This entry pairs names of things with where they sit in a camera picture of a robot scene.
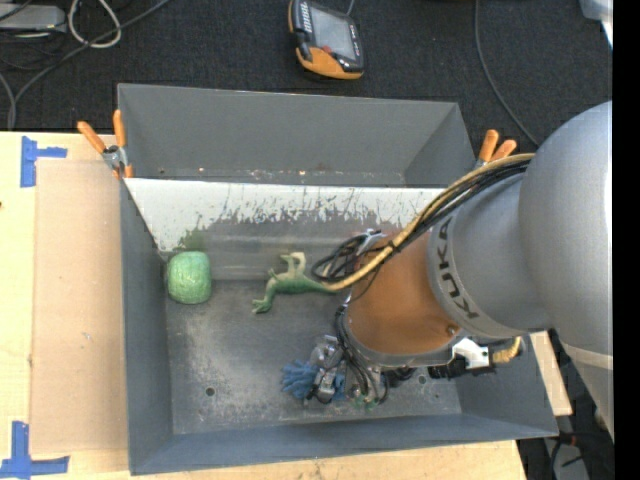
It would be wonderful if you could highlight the blue fuzzy toy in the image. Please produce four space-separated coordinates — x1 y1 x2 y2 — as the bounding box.
281 359 347 402

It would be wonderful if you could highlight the green toy lizard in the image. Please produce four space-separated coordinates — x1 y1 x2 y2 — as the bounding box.
250 251 342 315

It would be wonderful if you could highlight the grey metal bin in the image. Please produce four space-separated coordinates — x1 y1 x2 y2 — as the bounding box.
116 82 560 476

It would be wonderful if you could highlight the green textured ball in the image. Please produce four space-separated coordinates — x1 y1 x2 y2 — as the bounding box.
165 250 213 306

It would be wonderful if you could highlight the brown cardboard board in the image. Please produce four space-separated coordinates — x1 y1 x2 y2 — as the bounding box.
28 159 132 457

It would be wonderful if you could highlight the black cylinder on white bracket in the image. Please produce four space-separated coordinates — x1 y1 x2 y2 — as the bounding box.
427 336 497 382

